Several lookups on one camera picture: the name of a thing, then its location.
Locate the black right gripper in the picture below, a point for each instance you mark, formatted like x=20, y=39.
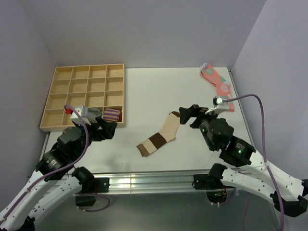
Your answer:
x=195, y=111

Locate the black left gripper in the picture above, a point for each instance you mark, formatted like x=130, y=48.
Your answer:
x=107, y=131

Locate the cream and brown sock pair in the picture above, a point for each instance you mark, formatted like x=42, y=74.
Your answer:
x=166, y=134

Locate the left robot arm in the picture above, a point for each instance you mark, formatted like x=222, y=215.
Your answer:
x=55, y=178

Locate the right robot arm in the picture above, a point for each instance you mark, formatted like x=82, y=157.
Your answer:
x=244, y=167

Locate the purple striped rolled sock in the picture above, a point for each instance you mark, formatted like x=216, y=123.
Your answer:
x=112, y=115

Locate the grey rolled sock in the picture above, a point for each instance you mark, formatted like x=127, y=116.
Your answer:
x=91, y=114

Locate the wooden compartment tray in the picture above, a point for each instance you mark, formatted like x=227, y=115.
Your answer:
x=94, y=86

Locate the pink patterned sock pair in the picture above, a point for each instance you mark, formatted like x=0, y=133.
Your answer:
x=223, y=87

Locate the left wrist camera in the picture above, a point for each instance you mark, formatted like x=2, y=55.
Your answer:
x=71, y=118

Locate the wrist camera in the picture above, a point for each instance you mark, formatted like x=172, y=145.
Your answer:
x=220, y=105
x=71, y=118

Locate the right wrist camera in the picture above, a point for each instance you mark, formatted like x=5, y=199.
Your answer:
x=220, y=105

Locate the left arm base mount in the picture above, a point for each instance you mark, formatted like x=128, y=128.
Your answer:
x=90, y=193

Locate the aluminium front rail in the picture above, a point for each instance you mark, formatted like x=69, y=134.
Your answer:
x=151, y=182

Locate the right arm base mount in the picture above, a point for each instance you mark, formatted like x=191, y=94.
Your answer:
x=217, y=194

